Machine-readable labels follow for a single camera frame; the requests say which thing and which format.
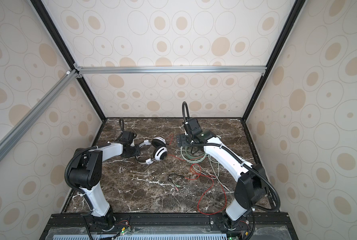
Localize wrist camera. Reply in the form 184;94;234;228
116;131;137;145
183;118;202;139

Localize black vertical frame post left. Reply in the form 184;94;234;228
30;0;106;122

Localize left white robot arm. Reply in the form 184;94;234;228
64;142;140;231

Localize black vertical frame post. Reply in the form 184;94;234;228
30;0;106;122
241;0;306;123

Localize white black headphones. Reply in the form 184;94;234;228
135;137;167;165

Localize silver aluminium rail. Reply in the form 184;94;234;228
77;66;267;74
0;70;77;162

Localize silver aluminium rail left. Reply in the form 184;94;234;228
0;70;77;162

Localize black cable end with plugs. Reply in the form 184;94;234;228
167;173;187;192

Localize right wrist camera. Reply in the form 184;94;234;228
183;118;202;139

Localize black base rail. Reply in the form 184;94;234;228
40;213;298;240

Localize mint green headphones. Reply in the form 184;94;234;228
180;146;211;164

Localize silver aluminium rail back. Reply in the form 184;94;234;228
77;66;267;74

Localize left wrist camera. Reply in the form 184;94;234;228
116;131;137;145

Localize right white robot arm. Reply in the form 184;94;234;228
176;132;281;222

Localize black vertical frame post right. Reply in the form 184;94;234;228
241;0;306;123

